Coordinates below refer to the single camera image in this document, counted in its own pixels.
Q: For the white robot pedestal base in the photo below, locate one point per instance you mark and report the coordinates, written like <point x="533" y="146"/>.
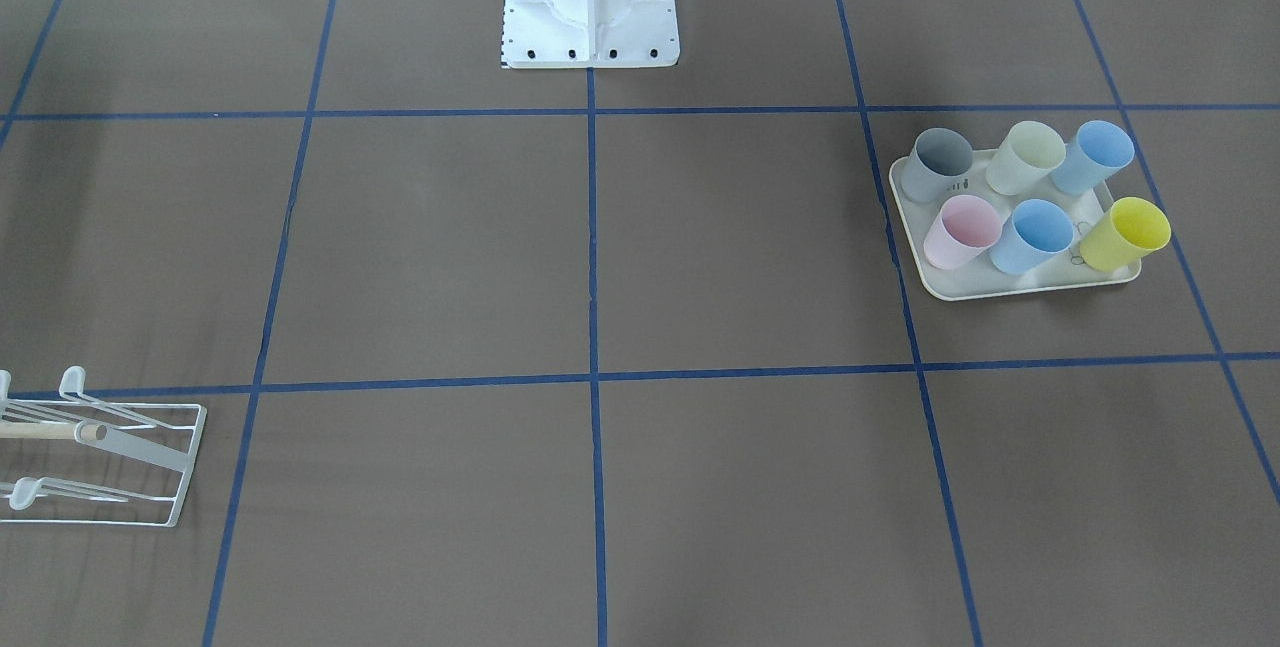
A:
<point x="582" y="34"/>

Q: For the blue plastic cup front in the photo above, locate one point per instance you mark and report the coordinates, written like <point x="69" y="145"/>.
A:
<point x="1036" y="231"/>

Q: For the pink plastic cup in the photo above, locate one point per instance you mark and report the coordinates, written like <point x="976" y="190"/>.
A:
<point x="965" y="227"/>

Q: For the pale cream plastic cup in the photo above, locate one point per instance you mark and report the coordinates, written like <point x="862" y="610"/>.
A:
<point x="1029" y="152"/>

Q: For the grey plastic cup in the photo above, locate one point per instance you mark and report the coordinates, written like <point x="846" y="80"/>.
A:
<point x="939" y="159"/>

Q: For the yellow plastic cup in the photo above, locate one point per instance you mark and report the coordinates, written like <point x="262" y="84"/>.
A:
<point x="1131" y="229"/>

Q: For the white wire cup rack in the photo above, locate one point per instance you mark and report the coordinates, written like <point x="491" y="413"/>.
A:
<point x="161" y="436"/>

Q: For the blue plastic cup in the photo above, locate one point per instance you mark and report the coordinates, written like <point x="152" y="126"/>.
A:
<point x="1098" y="150"/>
<point x="1036" y="231"/>

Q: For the blue plastic cup rear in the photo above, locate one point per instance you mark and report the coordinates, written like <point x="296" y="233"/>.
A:
<point x="1098" y="150"/>

